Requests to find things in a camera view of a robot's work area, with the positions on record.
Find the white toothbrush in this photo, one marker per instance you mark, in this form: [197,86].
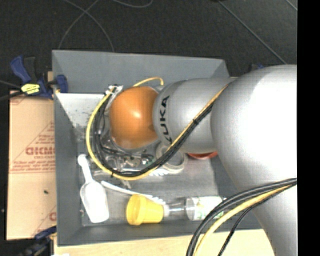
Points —
[125,190]

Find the clear tape roll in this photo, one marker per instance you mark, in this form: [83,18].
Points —
[178,165]

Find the yellow plastic cup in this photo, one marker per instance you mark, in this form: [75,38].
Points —
[143,210]

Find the white plastic scoop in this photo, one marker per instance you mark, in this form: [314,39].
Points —
[93,200]

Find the red-brown round thing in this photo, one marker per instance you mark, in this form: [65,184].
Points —
[201,155]

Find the clear plastic bottle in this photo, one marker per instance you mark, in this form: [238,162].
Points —
[195,207]

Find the grey metal bin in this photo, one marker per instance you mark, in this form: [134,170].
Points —
[82,70]

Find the brown cardboard board, red print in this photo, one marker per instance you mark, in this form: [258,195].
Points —
[30,130]

